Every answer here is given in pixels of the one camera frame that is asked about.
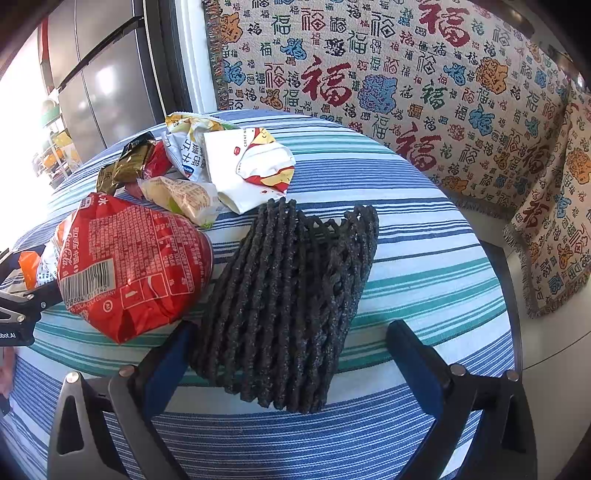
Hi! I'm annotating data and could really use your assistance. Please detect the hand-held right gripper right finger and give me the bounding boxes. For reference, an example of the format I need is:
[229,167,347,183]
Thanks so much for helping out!
[387,320,539,480]

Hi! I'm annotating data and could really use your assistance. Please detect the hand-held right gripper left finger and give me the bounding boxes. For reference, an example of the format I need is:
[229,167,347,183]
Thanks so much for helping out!
[47,320,204,480]

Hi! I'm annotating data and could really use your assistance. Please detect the orange snack wrapper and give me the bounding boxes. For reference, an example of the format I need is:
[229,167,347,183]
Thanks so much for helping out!
[17,249,60,292]

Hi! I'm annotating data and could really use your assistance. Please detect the red plastic package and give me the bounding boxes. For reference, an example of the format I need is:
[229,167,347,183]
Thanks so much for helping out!
[54,191,214,345]

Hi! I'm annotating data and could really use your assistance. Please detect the black foam net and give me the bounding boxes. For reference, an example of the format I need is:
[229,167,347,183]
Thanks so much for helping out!
[190,198,380,415]

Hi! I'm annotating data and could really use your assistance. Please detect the yellow green snack wrapper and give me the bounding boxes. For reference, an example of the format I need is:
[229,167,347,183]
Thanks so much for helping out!
[137,176,221,229]

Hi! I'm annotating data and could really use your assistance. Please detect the red wrapper with gold print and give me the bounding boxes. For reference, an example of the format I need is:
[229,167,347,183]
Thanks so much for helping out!
[136,141,174,181]

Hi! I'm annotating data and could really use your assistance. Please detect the person's left hand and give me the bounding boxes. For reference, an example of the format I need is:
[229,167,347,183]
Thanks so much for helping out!
[0,348,15,396]

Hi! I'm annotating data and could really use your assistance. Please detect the round striped-cloth table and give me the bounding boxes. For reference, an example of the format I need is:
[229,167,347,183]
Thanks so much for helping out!
[0,108,517,480]

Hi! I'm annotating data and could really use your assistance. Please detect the white storage rack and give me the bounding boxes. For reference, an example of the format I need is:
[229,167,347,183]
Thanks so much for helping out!
[34,95,82,185]

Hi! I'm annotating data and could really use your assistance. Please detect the dark gold wrapper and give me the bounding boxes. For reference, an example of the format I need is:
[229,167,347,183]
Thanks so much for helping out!
[113,131,156,184]
[96,165,120,195]

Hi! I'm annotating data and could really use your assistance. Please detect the green basin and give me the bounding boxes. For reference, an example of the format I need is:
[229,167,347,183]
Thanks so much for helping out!
[39,98,61,127]

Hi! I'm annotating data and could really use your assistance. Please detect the yellow white blue snack bag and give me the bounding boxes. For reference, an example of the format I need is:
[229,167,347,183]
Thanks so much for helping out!
[165,112,242,183]

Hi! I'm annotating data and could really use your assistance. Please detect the grey refrigerator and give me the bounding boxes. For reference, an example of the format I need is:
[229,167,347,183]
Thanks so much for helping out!
[46,0,160,162]

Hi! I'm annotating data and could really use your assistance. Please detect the small printed cloth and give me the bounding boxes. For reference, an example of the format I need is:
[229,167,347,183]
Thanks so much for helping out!
[502,85,591,320]

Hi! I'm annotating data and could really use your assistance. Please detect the white wrapper with red print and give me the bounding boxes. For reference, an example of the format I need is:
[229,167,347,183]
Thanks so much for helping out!
[203,128,297,215]

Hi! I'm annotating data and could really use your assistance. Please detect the large printed cloth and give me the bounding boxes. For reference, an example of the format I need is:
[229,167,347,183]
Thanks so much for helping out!
[203,0,575,221]

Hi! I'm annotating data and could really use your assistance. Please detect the black door frame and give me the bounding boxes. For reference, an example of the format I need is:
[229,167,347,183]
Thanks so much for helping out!
[143,0,194,118]

